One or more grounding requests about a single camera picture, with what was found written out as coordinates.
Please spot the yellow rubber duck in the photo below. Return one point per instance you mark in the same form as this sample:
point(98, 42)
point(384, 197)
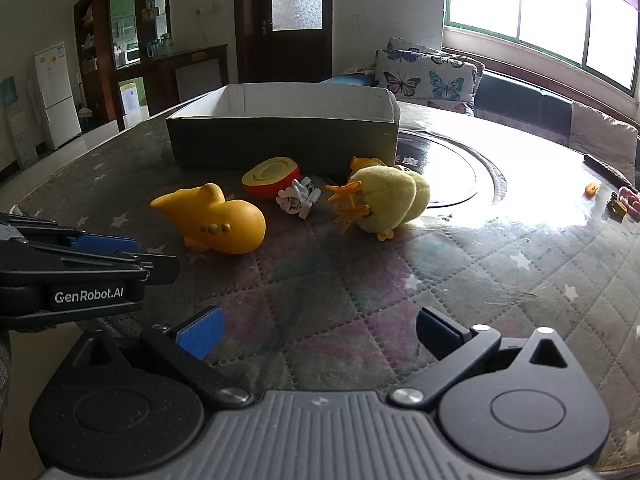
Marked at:
point(365, 162)

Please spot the dark teal sofa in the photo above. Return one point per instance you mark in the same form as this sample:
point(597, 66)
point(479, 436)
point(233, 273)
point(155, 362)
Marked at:
point(520, 95)

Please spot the grey sofa cushion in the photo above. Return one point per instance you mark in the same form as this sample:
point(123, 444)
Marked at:
point(600, 132)

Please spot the pink toy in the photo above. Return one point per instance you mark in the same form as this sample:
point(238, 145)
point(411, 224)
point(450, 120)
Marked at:
point(630, 200)

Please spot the white refrigerator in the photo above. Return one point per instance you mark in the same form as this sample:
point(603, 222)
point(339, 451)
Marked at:
point(57, 95)

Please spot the small butterfly print pillow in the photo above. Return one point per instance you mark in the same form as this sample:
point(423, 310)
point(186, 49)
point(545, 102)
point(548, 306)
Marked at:
point(450, 55)

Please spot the yellow and black toy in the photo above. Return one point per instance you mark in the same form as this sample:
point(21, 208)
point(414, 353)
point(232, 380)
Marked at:
point(617, 206)

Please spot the yellow plush chick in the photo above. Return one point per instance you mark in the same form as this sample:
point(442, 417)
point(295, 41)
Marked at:
point(385, 195)

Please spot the dark wooden door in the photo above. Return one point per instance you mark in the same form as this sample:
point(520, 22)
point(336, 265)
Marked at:
point(300, 55)

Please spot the dark wooden display cabinet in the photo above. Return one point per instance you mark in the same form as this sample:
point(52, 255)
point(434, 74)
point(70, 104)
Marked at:
point(100, 60)

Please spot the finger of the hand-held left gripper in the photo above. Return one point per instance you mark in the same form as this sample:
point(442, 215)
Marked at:
point(105, 246)
point(162, 269)

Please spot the glass turntable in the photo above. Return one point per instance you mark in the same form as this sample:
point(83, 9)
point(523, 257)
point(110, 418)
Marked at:
point(460, 175)

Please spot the quilted star table cover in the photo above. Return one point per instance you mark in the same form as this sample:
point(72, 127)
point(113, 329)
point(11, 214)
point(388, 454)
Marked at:
point(325, 285)

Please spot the grey cardboard box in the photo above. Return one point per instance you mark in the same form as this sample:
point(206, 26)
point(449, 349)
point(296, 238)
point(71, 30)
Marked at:
point(280, 142)

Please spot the small orange toy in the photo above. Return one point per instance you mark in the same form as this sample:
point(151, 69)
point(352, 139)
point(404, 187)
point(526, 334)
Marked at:
point(591, 189)

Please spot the red half apple toy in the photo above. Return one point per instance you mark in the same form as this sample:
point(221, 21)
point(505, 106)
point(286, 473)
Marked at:
point(270, 185)

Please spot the green framed window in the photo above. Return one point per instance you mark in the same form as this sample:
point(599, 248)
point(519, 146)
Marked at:
point(525, 0)

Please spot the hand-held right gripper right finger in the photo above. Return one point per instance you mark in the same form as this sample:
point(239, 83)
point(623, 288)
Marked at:
point(440, 332)

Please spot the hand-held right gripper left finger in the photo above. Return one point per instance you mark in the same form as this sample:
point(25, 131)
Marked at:
point(200, 332)

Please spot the white panel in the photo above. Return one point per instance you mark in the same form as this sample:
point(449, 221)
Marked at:
point(199, 79)

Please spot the large butterfly print pillow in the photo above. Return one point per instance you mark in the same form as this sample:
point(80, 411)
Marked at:
point(425, 77)

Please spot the orange submarine toy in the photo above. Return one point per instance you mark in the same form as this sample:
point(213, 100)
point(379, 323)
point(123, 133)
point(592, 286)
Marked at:
point(235, 225)

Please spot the white astronaut toy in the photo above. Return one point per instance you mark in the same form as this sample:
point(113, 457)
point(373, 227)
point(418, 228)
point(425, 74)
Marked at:
point(295, 197)

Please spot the long black object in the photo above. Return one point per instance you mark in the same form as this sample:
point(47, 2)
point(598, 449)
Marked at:
point(607, 169)

